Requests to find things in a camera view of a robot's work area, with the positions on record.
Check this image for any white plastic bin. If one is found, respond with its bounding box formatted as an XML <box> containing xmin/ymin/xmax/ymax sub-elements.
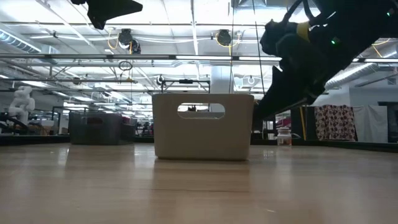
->
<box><xmin>151</xmin><ymin>93</ymin><xmax>255</xmax><ymax>161</ymax></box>

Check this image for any yellow cable tag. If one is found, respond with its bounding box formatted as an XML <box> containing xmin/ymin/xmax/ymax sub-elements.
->
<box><xmin>296</xmin><ymin>21</ymin><xmax>312</xmax><ymax>43</ymax></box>

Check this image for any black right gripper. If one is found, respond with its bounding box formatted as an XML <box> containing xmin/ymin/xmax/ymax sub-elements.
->
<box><xmin>253</xmin><ymin>18</ymin><xmax>346</xmax><ymax>121</ymax></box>

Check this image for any black looped cable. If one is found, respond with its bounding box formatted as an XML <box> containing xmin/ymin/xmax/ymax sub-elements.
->
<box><xmin>251</xmin><ymin>0</ymin><xmax>266</xmax><ymax>96</ymax></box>

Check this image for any dark grey plastic bin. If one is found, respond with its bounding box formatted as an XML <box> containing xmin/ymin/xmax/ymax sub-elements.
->
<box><xmin>68</xmin><ymin>111</ymin><xmax>137</xmax><ymax>146</ymax></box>

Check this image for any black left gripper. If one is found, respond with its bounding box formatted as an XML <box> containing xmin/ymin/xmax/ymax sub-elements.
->
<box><xmin>70</xmin><ymin>0</ymin><xmax>144</xmax><ymax>30</ymax></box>

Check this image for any red patterned cloth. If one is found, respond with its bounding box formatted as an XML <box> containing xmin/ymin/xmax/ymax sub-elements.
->
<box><xmin>314</xmin><ymin>104</ymin><xmax>358</xmax><ymax>142</ymax></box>

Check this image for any white hanging cloth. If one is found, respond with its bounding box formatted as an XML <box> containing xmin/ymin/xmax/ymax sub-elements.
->
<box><xmin>353</xmin><ymin>105</ymin><xmax>389</xmax><ymax>144</ymax></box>

